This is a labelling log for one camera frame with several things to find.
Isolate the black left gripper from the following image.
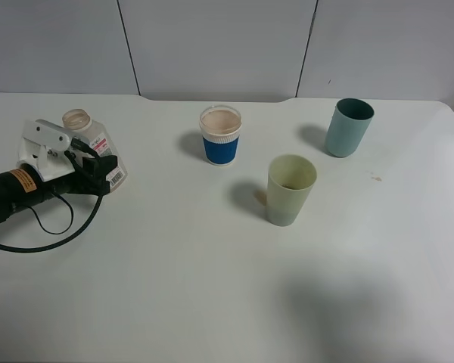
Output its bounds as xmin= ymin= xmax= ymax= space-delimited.
xmin=0 ymin=155 xmax=118 ymax=224

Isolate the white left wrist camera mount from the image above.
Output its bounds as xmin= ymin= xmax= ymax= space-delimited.
xmin=17 ymin=119 xmax=79 ymax=182

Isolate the clear plastic drink bottle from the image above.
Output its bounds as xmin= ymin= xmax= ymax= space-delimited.
xmin=62 ymin=109 xmax=128 ymax=193

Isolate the pale green plastic cup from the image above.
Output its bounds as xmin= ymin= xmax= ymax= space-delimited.
xmin=266 ymin=154 xmax=317 ymax=227

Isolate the black left camera cable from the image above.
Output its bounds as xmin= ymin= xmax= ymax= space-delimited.
xmin=0 ymin=138 xmax=113 ymax=253

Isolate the blue sleeved paper cup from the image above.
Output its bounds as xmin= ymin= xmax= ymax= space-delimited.
xmin=199 ymin=105 xmax=242 ymax=166

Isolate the teal plastic cup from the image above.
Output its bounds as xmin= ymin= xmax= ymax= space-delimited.
xmin=325 ymin=98 xmax=375 ymax=157

